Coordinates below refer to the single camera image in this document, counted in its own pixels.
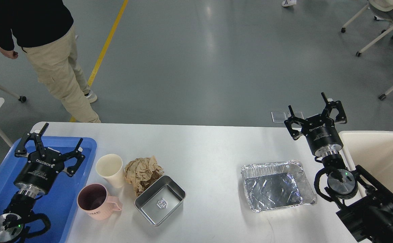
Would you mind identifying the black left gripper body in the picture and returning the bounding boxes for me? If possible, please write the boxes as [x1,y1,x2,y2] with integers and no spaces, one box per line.
[14,147,68,195]

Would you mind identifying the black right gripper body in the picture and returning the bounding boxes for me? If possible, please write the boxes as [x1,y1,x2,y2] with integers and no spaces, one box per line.
[301,114,343,157]

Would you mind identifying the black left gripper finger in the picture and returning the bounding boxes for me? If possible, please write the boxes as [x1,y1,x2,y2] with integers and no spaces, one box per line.
[61,138,86,177]
[15,123,50,158]

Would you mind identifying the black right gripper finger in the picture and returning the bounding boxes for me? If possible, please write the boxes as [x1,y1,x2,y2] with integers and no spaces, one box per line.
[321,92,347,124]
[284,105,306,140]

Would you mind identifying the pink ceramic mug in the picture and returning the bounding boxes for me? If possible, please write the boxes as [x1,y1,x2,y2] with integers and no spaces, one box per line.
[76,183,123,220]

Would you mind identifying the stainless steel square tray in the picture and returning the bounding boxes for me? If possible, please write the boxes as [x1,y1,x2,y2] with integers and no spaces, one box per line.
[134,175,187,226]

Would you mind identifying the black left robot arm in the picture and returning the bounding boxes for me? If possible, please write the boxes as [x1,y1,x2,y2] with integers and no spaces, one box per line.
[0,123,85,243]

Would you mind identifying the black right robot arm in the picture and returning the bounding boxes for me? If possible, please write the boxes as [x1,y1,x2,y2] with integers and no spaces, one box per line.
[284,92,393,243]

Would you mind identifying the clear floor plate left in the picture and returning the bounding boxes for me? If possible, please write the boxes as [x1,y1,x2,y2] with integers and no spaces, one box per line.
[271,112,287,123]

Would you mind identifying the blue plastic tray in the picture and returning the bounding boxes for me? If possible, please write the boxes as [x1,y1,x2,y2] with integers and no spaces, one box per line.
[0,137,97,243]

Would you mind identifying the cream paper cup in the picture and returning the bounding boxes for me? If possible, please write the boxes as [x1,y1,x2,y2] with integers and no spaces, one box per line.
[95,154,126,189]

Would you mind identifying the aluminium foil tray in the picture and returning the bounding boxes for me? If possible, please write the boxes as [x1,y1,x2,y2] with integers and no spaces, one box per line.
[241,160,317,213]

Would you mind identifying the cream plastic bin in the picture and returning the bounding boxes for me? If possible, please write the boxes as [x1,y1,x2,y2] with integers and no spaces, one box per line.
[339,131,393,193]

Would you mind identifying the crumpled brown paper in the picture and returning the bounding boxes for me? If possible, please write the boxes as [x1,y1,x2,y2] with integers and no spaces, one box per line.
[125,156,164,196]

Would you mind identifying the white office chair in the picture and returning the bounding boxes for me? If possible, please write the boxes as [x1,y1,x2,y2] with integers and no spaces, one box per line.
[341,0,393,57]

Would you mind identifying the person in khaki trousers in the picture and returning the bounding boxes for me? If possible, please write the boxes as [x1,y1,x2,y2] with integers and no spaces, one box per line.
[0,0,101,123]

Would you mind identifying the white sneaker far person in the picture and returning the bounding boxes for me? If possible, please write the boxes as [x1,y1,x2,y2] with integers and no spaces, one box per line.
[281,0,297,7]

